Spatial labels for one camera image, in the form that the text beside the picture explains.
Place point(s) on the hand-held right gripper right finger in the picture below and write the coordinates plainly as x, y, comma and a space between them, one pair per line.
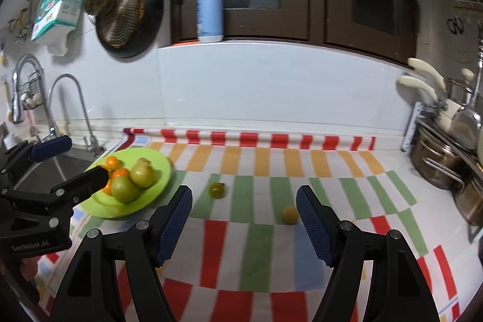
315, 227

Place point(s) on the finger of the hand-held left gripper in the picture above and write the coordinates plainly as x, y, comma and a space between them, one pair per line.
51, 148
83, 184

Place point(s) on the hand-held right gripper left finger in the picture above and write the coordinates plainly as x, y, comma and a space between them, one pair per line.
173, 227

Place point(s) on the orange tangerine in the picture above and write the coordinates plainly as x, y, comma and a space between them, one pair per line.
121, 174
108, 188

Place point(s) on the small yellow fruit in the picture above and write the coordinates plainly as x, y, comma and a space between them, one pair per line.
289, 215

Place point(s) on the yellow-green pear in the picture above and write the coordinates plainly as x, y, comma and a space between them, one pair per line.
125, 190
144, 174

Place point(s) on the small green fruit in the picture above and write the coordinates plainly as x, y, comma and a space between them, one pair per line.
217, 190

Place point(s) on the green plate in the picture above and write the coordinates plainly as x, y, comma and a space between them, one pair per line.
160, 165

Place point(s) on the person's left hand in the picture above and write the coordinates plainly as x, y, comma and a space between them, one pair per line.
29, 269

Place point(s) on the steel sink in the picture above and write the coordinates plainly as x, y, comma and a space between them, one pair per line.
75, 163

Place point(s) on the small orange kumquat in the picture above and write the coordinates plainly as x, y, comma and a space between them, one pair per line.
112, 161

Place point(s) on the gooseneck steel faucet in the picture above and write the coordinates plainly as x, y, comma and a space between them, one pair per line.
81, 107

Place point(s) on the striped tablecloth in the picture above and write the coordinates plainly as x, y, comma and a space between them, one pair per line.
264, 250

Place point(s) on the large chrome faucet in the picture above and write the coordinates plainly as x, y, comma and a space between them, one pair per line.
17, 95

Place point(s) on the white plastic bag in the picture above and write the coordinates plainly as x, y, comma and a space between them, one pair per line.
60, 43

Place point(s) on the large steel pot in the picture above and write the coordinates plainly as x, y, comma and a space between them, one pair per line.
434, 159

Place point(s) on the white dish rack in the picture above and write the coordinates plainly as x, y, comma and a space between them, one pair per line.
411, 129

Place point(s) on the teal tissue package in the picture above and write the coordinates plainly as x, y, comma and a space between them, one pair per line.
56, 5

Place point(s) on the brass perforated strainer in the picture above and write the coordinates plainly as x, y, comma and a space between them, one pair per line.
124, 20

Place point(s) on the white blue pump bottle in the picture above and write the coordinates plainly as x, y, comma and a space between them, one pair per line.
210, 12

